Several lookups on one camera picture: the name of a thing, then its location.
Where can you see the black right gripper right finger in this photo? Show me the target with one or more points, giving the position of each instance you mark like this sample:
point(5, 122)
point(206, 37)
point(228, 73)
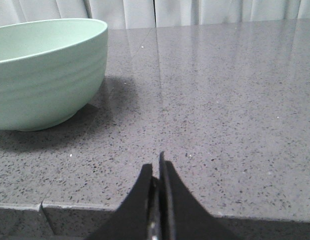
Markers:
point(182, 216)

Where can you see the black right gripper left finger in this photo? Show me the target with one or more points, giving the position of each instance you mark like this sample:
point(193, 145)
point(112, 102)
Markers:
point(135, 218)

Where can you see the white curtain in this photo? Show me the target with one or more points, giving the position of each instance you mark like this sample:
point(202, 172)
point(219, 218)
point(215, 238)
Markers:
point(134, 14)

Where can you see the green ribbed bowl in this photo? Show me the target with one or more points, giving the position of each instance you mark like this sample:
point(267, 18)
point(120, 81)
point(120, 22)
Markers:
point(49, 70)

